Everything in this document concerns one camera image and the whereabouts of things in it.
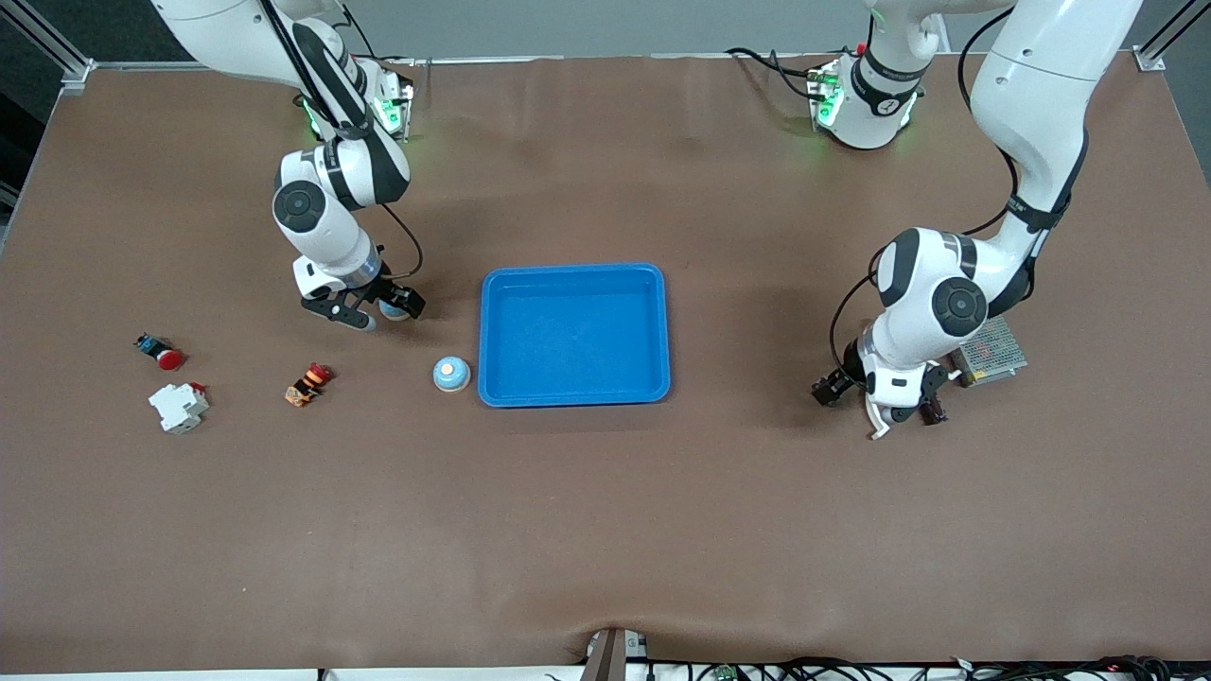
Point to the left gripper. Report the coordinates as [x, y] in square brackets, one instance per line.
[849, 364]

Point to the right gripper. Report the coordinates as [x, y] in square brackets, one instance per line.
[386, 288]

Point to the blue desk bell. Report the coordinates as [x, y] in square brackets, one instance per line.
[451, 375]
[393, 310]

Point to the long dark electrolytic capacitor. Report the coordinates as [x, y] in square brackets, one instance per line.
[937, 411]

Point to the short dark electrolytic capacitor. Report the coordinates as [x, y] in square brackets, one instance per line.
[821, 395]

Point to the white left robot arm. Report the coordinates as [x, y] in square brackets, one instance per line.
[1041, 95]

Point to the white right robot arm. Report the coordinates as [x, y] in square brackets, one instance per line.
[322, 222]

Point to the blue plastic tray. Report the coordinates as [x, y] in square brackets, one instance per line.
[577, 331]

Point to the white curved plastic clip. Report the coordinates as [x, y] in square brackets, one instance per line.
[877, 421]

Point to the orange emergency stop button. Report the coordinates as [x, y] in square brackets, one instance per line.
[307, 385]

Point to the metal mesh power supply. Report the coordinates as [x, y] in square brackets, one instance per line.
[993, 355]

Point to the white circuit breaker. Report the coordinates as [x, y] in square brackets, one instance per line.
[178, 408]

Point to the brown table mat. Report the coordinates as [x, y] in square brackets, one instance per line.
[605, 520]

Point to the red push button switch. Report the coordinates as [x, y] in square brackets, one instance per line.
[168, 358]

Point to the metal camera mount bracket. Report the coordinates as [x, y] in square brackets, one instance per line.
[613, 654]

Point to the aluminium frame profile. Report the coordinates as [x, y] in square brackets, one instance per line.
[1168, 43]
[52, 47]

